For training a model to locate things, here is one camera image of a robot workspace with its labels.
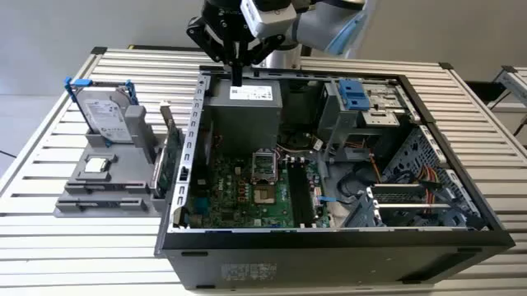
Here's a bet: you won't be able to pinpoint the grey parts rack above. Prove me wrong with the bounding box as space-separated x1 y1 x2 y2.
52 104 176 219

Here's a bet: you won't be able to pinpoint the power supply wire bundle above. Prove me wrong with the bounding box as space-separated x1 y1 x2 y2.
275 140 326 155

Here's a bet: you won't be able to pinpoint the metal slat side table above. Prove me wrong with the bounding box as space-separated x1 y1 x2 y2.
487 65 527 136

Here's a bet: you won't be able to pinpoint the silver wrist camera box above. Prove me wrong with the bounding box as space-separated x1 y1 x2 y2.
240 0 298 38

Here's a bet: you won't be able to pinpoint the thin orange wire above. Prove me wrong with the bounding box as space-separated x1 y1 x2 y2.
344 139 380 183

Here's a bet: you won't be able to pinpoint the orange yellow power wires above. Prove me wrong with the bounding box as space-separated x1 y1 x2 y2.
416 164 444 216

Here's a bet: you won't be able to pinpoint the CPU socket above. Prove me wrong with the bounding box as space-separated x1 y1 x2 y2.
251 184 278 207

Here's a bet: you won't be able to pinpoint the grey power supply unit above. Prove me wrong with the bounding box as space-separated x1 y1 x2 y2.
204 78 286 157

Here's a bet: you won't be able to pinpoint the blue plastic drive latch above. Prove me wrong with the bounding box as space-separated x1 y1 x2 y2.
336 78 372 111

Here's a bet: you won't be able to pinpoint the hard disk in blue carrier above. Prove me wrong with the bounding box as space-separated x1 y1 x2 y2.
63 78 139 148

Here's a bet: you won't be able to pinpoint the green graphics card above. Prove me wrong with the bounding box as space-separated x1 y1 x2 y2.
149 98 186 200

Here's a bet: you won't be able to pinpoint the perforated metal disk bay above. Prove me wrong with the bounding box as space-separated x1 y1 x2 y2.
343 181 483 231

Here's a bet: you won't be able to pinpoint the black PC case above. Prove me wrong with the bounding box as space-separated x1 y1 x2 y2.
153 63 516 290

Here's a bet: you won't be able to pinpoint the silver metal drive cage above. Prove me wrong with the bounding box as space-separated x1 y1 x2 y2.
316 78 414 162

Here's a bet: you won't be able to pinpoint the blue-plug data cable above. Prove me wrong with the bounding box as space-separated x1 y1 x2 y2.
316 195 359 204

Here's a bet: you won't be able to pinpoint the silver CPU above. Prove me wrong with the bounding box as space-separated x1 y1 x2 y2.
83 158 108 173

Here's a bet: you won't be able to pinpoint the black data cable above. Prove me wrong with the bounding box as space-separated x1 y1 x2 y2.
336 162 382 204

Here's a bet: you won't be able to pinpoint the green motherboard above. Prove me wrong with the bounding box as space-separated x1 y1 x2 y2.
187 153 334 231

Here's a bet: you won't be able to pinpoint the black round fan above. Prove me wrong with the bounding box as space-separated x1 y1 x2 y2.
283 131 318 152

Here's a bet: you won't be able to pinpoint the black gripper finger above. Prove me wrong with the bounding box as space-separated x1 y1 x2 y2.
238 35 286 87
184 17 239 87

